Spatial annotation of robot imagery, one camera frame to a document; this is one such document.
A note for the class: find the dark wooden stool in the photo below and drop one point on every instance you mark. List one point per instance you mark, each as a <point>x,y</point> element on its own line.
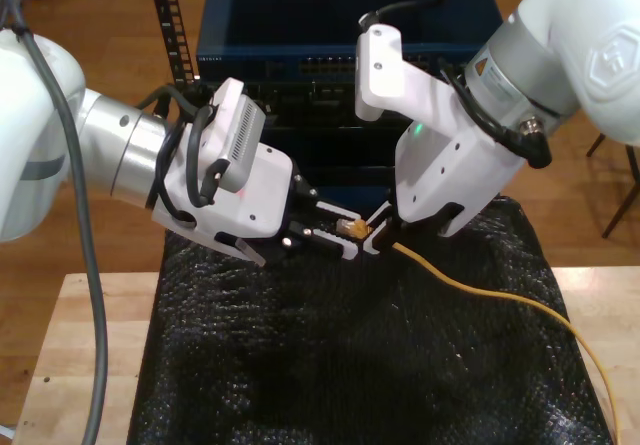
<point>622,205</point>

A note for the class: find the blue rack base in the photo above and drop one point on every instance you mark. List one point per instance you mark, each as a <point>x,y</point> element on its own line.
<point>350,195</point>

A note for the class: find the black rack server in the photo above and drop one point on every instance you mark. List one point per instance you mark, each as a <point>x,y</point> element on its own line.
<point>310,100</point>

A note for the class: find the black bubble-wrap mat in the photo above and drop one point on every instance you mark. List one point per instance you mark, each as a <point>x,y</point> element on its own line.
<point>300,365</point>

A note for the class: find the black perforated rack post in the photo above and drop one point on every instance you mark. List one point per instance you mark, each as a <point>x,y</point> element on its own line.
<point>170,25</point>

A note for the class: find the blue network switch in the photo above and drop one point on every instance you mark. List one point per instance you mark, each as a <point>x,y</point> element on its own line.
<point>300,15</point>

